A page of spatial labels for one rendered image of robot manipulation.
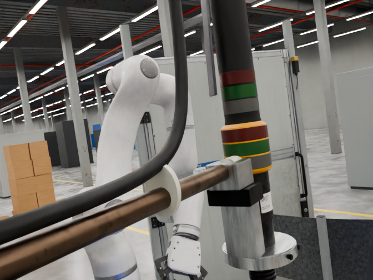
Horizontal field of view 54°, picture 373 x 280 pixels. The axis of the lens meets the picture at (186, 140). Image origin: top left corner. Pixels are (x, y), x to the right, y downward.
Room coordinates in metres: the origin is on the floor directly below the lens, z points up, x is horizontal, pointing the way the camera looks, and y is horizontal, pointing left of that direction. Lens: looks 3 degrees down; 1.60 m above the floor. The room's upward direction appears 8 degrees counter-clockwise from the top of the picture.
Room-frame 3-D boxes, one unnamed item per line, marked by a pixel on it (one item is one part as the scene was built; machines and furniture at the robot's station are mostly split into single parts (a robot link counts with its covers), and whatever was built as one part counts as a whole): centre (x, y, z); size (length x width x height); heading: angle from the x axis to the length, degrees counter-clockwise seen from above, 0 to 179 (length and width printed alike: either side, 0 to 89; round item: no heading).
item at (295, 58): (2.54, -0.79, 1.82); 0.09 x 0.04 x 0.23; 112
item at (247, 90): (0.34, -0.05, 1.62); 0.03 x 0.03 x 0.01
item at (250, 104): (0.34, -0.05, 1.60); 0.03 x 0.03 x 0.01
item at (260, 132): (0.34, -0.05, 1.58); 0.04 x 0.04 x 0.01
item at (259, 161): (0.34, -0.05, 1.55); 0.04 x 0.04 x 0.01
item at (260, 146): (0.34, -0.05, 1.57); 0.04 x 0.04 x 0.01
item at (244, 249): (0.33, -0.05, 1.51); 0.09 x 0.07 x 0.10; 147
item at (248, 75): (0.34, -0.05, 1.63); 0.03 x 0.03 x 0.01
